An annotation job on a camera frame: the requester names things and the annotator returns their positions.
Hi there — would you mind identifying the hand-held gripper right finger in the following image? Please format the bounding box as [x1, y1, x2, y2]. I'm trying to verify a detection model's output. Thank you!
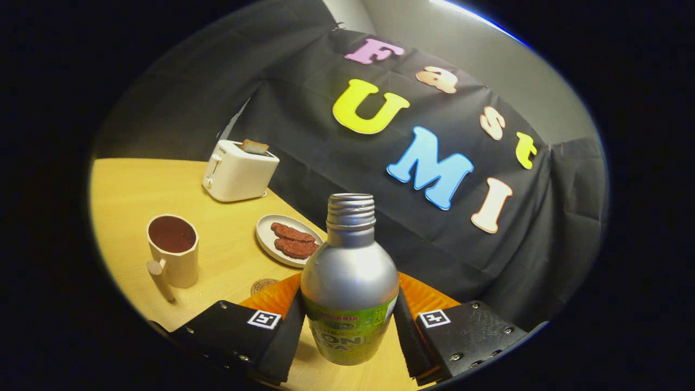
[394, 272, 530, 387]

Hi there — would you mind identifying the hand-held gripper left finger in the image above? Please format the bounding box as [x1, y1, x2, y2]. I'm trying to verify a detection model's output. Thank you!
[163, 272, 307, 386]

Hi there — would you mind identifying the round wooden coaster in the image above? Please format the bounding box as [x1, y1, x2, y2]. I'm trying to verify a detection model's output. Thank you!
[250, 278, 280, 297]

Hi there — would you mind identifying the silver bottle green label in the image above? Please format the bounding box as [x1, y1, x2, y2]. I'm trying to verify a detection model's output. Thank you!
[300, 193, 400, 366]

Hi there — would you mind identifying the cream cup with handle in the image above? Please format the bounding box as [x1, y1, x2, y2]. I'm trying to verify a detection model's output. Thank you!
[146, 214, 200, 302]

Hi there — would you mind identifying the brown meat slice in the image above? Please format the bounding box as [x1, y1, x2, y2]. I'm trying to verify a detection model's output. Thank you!
[274, 237, 321, 260]
[270, 222, 317, 243]

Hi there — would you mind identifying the white oval plate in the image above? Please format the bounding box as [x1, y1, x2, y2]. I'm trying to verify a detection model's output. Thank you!
[255, 214, 326, 269]

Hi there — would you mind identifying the white toaster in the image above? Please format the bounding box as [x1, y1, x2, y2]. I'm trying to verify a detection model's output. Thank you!
[202, 139, 280, 203]

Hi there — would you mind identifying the black backdrop cloth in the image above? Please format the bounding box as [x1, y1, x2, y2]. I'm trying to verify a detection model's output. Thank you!
[92, 0, 609, 332]

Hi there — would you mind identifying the wooden table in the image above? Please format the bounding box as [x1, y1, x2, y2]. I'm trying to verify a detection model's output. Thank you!
[90, 157, 435, 391]

